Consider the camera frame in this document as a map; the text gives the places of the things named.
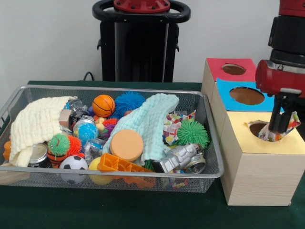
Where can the green spiky ball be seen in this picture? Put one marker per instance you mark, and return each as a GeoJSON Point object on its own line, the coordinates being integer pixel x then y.
{"type": "Point", "coordinates": [191, 133]}

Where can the tan toy burger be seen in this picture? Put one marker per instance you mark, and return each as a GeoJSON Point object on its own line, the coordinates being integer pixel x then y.
{"type": "Point", "coordinates": [126, 145]}

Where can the silver robot toy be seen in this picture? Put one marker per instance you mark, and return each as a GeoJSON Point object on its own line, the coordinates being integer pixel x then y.
{"type": "Point", "coordinates": [178, 155]}

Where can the small soccer ball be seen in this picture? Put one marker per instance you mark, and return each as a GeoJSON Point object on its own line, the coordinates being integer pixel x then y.
{"type": "Point", "coordinates": [72, 163]}

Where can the wooden box with three holes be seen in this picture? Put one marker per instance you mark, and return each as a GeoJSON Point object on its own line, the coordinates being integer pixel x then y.
{"type": "Point", "coordinates": [257, 176]}

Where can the clear mesh bin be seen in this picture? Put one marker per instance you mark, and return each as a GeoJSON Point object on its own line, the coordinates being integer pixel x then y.
{"type": "Point", "coordinates": [207, 183]}

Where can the orange plastic block toy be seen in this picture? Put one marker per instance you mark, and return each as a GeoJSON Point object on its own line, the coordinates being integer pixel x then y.
{"type": "Point", "coordinates": [114, 164]}

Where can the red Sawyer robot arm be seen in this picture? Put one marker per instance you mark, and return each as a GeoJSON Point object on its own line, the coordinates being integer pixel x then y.
{"type": "Point", "coordinates": [290, 31]}

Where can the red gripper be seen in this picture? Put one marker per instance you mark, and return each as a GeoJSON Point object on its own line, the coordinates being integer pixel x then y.
{"type": "Point", "coordinates": [276, 78]}

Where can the small orange basketball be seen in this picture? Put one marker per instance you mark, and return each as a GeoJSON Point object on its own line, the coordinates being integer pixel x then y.
{"type": "Point", "coordinates": [103, 106]}

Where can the dark green table cloth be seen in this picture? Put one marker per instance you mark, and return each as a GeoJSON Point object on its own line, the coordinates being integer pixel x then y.
{"type": "Point", "coordinates": [119, 210]}

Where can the cream white cloth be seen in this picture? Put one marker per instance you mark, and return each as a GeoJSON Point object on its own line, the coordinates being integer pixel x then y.
{"type": "Point", "coordinates": [33, 121]}

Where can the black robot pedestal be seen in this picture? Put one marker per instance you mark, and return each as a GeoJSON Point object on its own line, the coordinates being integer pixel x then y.
{"type": "Point", "coordinates": [140, 47]}

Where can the light blue cloth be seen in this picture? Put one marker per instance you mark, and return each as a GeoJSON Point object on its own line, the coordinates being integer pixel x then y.
{"type": "Point", "coordinates": [143, 119]}

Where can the multicolour spotted cloth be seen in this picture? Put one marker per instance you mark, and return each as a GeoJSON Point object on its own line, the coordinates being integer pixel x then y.
{"type": "Point", "coordinates": [274, 136]}

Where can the blue globe ball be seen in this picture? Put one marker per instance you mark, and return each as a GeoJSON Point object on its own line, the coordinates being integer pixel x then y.
{"type": "Point", "coordinates": [87, 132]}

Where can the blue spiky ball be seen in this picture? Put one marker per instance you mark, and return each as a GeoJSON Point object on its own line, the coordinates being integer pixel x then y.
{"type": "Point", "coordinates": [128, 102]}

